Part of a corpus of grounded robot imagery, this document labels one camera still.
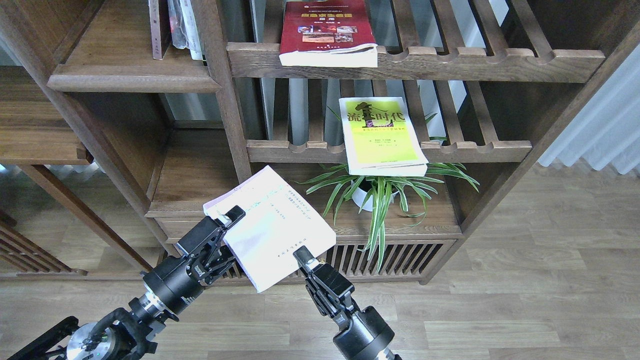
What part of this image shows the yellow green book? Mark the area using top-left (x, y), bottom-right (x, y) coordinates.
top-left (339, 96), bottom-right (428, 177)

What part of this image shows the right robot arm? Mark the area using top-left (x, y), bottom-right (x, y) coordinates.
top-left (294, 246), bottom-right (401, 360)

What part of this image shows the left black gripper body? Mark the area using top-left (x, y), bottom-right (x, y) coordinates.
top-left (142, 218), bottom-right (237, 316)

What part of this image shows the white curtain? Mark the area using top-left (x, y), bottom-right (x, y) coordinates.
top-left (537, 47), bottom-right (640, 174)

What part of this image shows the dark wooden bookshelf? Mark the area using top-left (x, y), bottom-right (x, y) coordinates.
top-left (1, 0), bottom-right (639, 285)

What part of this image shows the white upright book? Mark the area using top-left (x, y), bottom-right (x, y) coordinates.
top-left (179, 0), bottom-right (204, 61)

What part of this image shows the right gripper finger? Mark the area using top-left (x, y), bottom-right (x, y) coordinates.
top-left (293, 245), bottom-right (318, 272)

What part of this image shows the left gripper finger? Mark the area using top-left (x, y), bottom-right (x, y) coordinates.
top-left (222, 205), bottom-right (246, 228)

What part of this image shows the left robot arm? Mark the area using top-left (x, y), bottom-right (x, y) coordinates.
top-left (12, 206), bottom-right (246, 360)

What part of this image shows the brown upright book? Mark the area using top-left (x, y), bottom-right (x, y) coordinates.
top-left (148, 0), bottom-right (172, 60)

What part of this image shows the plastic wrapped book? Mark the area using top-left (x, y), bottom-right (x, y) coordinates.
top-left (167, 0), bottom-right (189, 49)

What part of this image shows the green spider plant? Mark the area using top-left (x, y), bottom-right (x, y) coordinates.
top-left (305, 159), bottom-right (479, 266)

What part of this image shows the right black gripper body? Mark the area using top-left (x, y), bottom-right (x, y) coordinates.
top-left (305, 262), bottom-right (396, 360)

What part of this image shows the red cover book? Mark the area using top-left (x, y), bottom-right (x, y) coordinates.
top-left (279, 0), bottom-right (378, 68)

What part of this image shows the white lavender book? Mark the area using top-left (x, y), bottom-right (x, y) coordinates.
top-left (203, 166), bottom-right (336, 293)

